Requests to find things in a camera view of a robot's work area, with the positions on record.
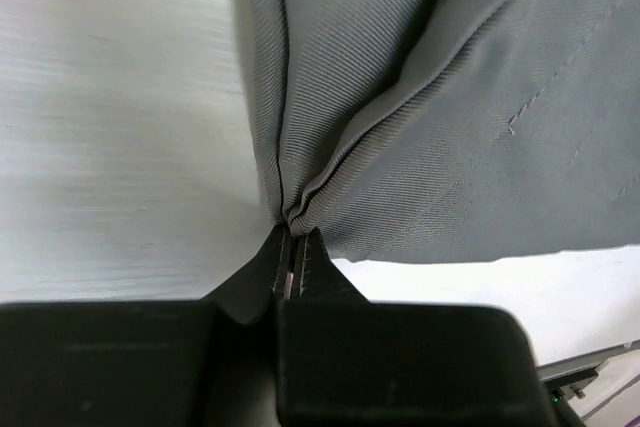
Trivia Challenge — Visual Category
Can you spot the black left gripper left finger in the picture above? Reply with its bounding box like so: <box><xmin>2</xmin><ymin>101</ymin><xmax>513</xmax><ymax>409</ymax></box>
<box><xmin>1</xmin><ymin>226</ymin><xmax>291</xmax><ymax>426</ymax></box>

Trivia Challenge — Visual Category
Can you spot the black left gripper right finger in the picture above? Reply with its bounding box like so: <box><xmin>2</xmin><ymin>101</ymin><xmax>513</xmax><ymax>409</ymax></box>
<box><xmin>276</xmin><ymin>232</ymin><xmax>557</xmax><ymax>426</ymax></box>

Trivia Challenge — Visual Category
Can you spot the grey pleated skirt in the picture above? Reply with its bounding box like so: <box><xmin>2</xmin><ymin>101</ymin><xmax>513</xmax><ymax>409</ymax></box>
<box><xmin>234</xmin><ymin>0</ymin><xmax>639</xmax><ymax>264</ymax></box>

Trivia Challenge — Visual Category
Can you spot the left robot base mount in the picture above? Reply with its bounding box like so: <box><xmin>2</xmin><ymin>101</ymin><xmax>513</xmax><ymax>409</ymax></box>
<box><xmin>544</xmin><ymin>367</ymin><xmax>599</xmax><ymax>425</ymax></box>

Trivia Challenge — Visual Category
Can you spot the aluminium table rail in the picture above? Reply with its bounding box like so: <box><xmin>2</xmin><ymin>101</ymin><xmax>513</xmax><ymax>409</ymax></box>
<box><xmin>537</xmin><ymin>340</ymin><xmax>640</xmax><ymax>382</ymax></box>

